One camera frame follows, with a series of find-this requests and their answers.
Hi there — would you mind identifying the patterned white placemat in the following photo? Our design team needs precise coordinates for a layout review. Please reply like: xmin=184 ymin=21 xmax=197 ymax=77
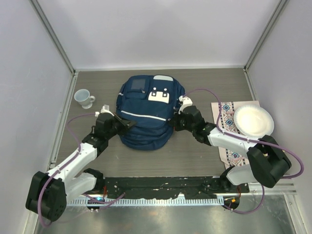
xmin=218 ymin=101 xmax=260 ymax=169

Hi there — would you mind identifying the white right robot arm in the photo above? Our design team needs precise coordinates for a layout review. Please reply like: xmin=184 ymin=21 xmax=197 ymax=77
xmin=169 ymin=105 xmax=292 ymax=193

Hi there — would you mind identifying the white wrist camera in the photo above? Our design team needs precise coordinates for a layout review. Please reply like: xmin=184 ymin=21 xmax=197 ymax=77
xmin=95 ymin=104 xmax=114 ymax=117
xmin=178 ymin=96 xmax=193 ymax=114

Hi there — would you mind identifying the perforated metal rail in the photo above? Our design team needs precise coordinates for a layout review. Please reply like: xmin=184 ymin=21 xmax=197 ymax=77
xmin=67 ymin=195 xmax=224 ymax=207

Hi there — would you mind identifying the light blue cup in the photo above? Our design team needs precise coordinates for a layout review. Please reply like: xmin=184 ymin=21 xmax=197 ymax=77
xmin=74 ymin=89 xmax=96 ymax=109

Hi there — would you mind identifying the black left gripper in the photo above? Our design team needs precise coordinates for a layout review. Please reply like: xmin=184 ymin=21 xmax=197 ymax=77
xmin=105 ymin=113 xmax=135 ymax=139

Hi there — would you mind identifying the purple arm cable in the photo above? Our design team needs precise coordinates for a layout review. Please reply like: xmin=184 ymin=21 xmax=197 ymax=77
xmin=182 ymin=88 xmax=305 ymax=214
xmin=38 ymin=111 xmax=126 ymax=229

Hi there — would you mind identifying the white paper plate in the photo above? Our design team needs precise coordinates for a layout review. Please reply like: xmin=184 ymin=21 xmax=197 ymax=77
xmin=234 ymin=104 xmax=274 ymax=138

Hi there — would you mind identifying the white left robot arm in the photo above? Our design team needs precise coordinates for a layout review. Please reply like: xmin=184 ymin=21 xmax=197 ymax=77
xmin=25 ymin=111 xmax=136 ymax=222

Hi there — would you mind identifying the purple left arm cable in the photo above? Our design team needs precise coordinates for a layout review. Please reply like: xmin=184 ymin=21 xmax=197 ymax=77
xmin=38 ymin=111 xmax=126 ymax=229

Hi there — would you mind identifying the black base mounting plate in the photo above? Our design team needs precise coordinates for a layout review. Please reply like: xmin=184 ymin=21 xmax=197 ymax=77
xmin=103 ymin=176 xmax=250 ymax=200

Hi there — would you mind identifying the navy blue student backpack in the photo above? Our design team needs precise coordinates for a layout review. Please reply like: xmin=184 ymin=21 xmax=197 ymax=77
xmin=116 ymin=75 xmax=185 ymax=151

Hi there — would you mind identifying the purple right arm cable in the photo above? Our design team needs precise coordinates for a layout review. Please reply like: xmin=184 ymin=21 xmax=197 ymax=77
xmin=182 ymin=88 xmax=305 ymax=214

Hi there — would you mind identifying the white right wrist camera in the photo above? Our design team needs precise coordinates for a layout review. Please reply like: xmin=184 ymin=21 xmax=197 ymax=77
xmin=178 ymin=96 xmax=193 ymax=114

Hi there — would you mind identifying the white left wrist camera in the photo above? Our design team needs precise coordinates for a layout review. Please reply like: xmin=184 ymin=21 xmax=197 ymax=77
xmin=95 ymin=104 xmax=114 ymax=117

